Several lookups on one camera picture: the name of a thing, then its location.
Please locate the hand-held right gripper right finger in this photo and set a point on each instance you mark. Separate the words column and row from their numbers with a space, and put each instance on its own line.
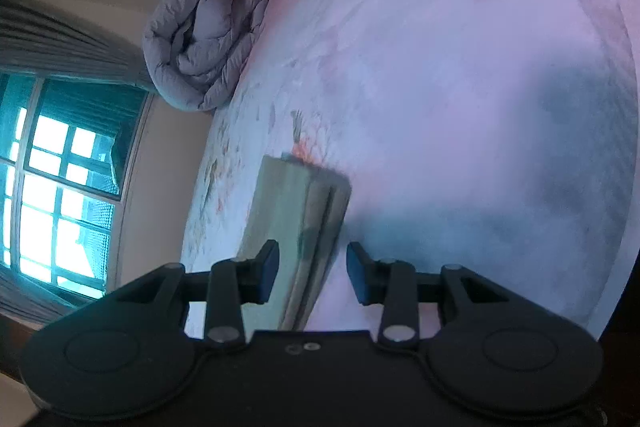
column 357, row 276

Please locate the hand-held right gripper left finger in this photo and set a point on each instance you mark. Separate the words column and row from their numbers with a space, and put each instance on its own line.
column 267, row 272

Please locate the grey-beige pants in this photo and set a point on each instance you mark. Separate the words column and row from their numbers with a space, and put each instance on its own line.
column 300, row 212

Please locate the bed with pink floral sheet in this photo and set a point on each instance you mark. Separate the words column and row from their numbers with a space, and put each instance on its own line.
column 450, row 107

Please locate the grey curtain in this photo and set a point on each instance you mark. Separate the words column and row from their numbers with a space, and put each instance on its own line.
column 35, row 292
column 60, row 42

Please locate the rolled lavender quilt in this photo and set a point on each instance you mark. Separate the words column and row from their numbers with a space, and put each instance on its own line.
column 200, row 37

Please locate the window with white frame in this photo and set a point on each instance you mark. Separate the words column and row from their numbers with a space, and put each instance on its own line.
column 60, row 167

